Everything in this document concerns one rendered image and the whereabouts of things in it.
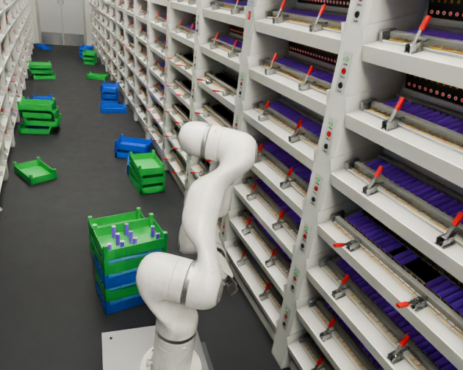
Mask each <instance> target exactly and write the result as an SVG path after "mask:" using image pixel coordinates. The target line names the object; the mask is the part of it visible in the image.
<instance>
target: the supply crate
mask: <svg viewBox="0 0 463 370"><path fill-rule="evenodd" d="M125 223H129V231H133V237H137V244H133V242H132V243H129V235H128V236H126V235H125ZM114 225H115V232H116V233H119V234H120V245H118V246H117V245H116V240H115V238H112V225H106V226H102V227H98V226H97V224H92V226H93V239H94V242H95V243H96V246H97V248H98V251H99V252H100V254H101V257H102V258H103V260H104V262H105V261H111V260H114V259H117V258H122V257H126V256H129V255H135V254H138V253H144V252H147V251H150V250H156V249H159V248H163V247H167V244H168V232H167V231H162V229H161V227H160V226H159V225H158V224H157V222H156V221H155V220H154V214H153V213H149V217H148V218H144V219H139V220H132V221H128V222H122V223H118V224H114ZM152 225H155V234H154V238H151V226H152ZM157 232H159V233H160V238H159V239H156V233H157ZM121 240H124V247H121ZM107 243H111V244H112V249H111V250H108V246H107Z"/></svg>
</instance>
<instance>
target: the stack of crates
mask: <svg viewBox="0 0 463 370"><path fill-rule="evenodd" d="M144 218H145V217H144V216H143V215H142V214H141V212H140V207H137V211H133V212H128V213H124V214H116V215H112V216H108V217H100V218H96V219H93V218H92V216H88V227H89V239H90V252H91V254H92V256H93V259H94V252H93V226H92V224H97V226H98V227H102V226H106V225H114V224H118V223H122V222H128V221H132V220H139V219H144Z"/></svg>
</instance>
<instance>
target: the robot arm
mask: <svg viewBox="0 0 463 370"><path fill-rule="evenodd" d="M178 140H179V145H180V147H181V149H182V150H183V151H184V152H185V153H187V154H189V155H191V156H196V157H199V158H202V159H208V160H211V162H210V167H209V173H208V174H206V175H204V176H202V177H200V178H198V179H197V180H195V181H194V182H193V183H192V185H191V186H190V188H189V190H188V193H187V196H186V200H185V203H184V208H183V212H182V225H181V227H180V231H179V238H178V249H179V252H180V253H182V254H188V255H198V257H197V260H195V261H194V260H192V259H189V258H183V257H181V256H177V255H172V254H169V253H161V252H155V253H150V254H148V255H147V256H146V257H145V258H144V259H143V260H142V261H141V262H140V264H139V266H138V268H137V274H136V284H137V290H138V291H139V293H140V296H141V297H142V299H143V301H144V302H145V304H146V305H147V306H148V308H149V309H150V310H151V312H152V313H153V314H154V315H155V316H156V327H155V335H154V346H153V347H152V348H150V350H149V351H147V353H145V355H144V356H143V359H142V361H141V364H140V370H201V361H200V358H199V356H198V355H197V353H196V352H195V351H194V345H195V337H196V332H197V327H198V312H197V310H196V309H198V310H207V309H210V308H213V307H215V306H216V305H217V304H218V303H219V302H220V299H221V296H222V293H223V286H225V285H226V286H227V287H228V288H227V289H228V292H229V296H233V295H234V294H236V293H237V291H238V288H237V282H236V281H235V280H234V279H233V274H232V271H231V269H230V267H229V265H228V263H227V261H226V259H225V257H226V252H225V249H224V248H223V245H222V243H221V240H220V238H219V235H218V233H217V231H216V230H217V223H218V218H220V217H224V216H225V215H226V214H227V212H228V210H229V205H230V201H231V197H232V191H233V187H234V182H235V181H236V180H237V179H238V178H239V177H240V176H242V175H244V174H245V173H246V172H248V171H249V170H250V169H251V168H252V167H253V165H254V163H255V161H256V158H257V154H258V147H257V144H256V141H255V139H254V138H253V137H252V136H251V135H250V134H247V133H245V132H243V131H238V130H235V129H232V128H226V127H222V126H217V125H213V124H210V123H204V122H200V121H191V122H189V123H185V124H184V125H183V126H182V127H181V129H180V130H179V136H178ZM229 281H230V282H231V284H230V285H229V284H228V282H229Z"/></svg>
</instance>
